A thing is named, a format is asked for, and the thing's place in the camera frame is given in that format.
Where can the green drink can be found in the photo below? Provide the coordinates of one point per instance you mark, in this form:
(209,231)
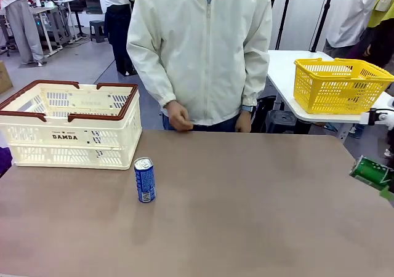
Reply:
(369,170)

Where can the blue drink can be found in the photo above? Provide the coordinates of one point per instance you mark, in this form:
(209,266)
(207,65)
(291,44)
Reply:
(145,181)

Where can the person's right forearm cream sleeve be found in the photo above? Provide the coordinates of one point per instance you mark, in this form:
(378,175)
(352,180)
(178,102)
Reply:
(151,74)

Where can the person's left forearm cream sleeve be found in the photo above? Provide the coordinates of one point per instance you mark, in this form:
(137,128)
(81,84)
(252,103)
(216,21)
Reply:
(258,80)

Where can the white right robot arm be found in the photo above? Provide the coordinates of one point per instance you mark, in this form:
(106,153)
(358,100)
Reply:
(386,117)

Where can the yellow plastic shopping basket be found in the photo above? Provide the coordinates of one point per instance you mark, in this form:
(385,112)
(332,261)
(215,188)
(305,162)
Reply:
(323,89)

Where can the cream plastic folding shopping basket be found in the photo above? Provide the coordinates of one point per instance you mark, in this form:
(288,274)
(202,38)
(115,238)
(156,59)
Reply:
(77,137)

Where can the person's left hand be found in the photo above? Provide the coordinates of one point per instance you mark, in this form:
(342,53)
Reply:
(244,123)

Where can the person's right hand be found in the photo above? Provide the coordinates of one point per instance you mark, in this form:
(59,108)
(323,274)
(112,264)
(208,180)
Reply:
(180,117)

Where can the black round stool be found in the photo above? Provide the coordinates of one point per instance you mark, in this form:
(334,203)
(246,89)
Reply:
(281,118)

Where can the white side table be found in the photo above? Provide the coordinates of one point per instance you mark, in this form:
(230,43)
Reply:
(283,70)

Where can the light blue wrist watch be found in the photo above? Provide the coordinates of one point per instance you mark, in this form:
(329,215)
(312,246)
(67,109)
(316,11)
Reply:
(247,108)

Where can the bystander in white shirt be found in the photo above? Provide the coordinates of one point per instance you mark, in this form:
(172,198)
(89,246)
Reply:
(348,12)

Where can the bystander in yellow vest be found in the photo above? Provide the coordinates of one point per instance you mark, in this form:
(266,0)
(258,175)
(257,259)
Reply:
(381,6)

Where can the black tripod pole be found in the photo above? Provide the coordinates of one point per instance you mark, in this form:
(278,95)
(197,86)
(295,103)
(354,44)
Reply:
(323,15)
(283,15)

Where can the person in cream zip jacket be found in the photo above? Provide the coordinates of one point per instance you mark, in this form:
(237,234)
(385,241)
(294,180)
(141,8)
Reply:
(203,58)

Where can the bystander in dark trousers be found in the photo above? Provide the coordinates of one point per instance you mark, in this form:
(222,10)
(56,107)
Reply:
(118,27)

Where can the dark grey plastic stool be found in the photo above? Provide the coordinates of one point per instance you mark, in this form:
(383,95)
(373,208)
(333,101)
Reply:
(98,30)

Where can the black computer monitor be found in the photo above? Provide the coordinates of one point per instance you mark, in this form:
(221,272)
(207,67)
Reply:
(92,1)

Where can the purple cloth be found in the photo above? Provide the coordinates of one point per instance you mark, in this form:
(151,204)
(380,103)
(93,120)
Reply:
(3,160)

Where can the white standing desk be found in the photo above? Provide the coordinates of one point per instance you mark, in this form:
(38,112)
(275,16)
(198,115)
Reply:
(43,10)

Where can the bystander in grey trousers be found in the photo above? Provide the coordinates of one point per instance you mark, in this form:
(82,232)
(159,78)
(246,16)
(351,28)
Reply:
(24,27)

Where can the brown cardboard box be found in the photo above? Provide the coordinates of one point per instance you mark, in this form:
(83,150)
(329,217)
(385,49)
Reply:
(4,78)

